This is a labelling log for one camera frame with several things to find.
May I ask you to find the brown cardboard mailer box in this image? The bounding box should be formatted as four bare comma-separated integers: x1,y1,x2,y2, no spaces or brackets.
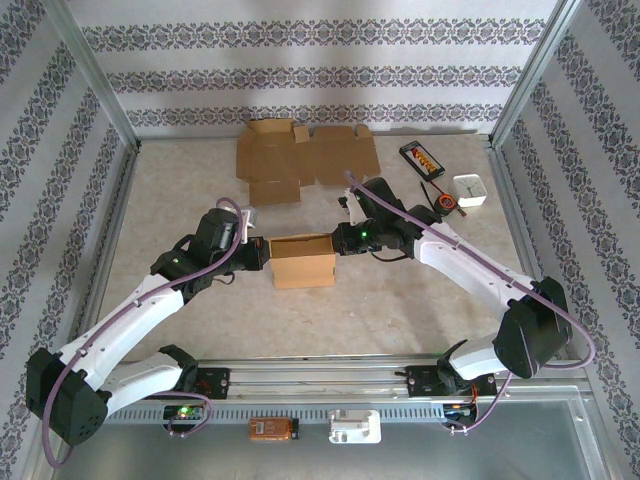
234,118,380,207
268,233,338,291

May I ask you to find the black orange tape measure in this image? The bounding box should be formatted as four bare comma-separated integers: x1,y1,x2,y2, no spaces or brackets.
419,180,470,220

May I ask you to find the grey metal base panel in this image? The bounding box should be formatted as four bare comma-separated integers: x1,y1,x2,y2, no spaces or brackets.
29,384,614,480

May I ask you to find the black tray with orange beads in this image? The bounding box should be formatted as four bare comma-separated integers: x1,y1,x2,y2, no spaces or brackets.
398,141,447,181

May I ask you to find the aluminium frame post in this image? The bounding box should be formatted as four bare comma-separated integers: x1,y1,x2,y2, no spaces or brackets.
489,0,591,149
42,0,144,151

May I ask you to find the grey slotted cable duct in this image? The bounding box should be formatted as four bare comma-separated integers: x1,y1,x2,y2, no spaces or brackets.
107,403,446,425

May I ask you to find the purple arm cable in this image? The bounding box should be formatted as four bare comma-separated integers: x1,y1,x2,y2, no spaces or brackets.
344,169,598,435
42,197,251,470

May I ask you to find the small controller circuit board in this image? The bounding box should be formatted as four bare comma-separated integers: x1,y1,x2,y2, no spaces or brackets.
442,402,479,420
163,403,205,422

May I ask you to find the aluminium side rail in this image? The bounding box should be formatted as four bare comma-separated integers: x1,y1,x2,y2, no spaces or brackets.
484,139,571,360
67,144,144,364

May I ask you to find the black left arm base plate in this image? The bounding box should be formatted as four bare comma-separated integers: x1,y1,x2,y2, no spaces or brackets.
179,367,232,401

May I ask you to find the white plastic bracket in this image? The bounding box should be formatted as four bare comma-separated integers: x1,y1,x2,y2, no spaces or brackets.
327,408,383,445

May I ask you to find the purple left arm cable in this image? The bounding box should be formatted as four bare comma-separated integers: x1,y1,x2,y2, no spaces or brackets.
42,197,251,470

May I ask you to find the orange flat device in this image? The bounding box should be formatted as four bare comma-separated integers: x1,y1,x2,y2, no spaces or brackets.
248,418,300,443

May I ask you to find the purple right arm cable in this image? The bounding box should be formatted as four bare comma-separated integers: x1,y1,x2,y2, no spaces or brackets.
344,169,598,435

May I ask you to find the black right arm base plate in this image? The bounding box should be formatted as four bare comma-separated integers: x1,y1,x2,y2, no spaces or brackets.
405,364,499,400

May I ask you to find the aluminium mounting rail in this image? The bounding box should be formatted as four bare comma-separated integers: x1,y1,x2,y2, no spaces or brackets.
47,352,594,404

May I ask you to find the white square clock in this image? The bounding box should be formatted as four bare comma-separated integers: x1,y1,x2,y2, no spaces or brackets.
451,173,489,210

